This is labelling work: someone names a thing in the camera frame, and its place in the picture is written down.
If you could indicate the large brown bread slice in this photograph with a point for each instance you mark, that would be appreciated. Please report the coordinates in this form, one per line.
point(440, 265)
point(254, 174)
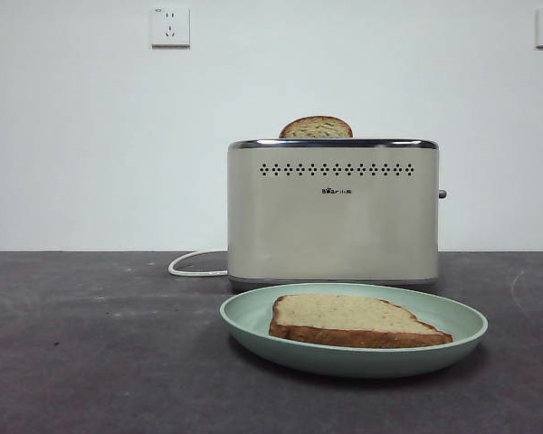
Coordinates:
point(344, 316)

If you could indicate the pale green round plate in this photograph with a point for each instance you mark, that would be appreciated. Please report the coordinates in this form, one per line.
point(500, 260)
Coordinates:
point(344, 361)

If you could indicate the small brown bread slice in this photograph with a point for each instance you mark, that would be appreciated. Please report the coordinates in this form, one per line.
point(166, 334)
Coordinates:
point(317, 129)

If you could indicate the cream toaster with chrome top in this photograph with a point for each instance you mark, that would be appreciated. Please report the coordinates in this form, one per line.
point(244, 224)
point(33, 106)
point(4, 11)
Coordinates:
point(335, 226)

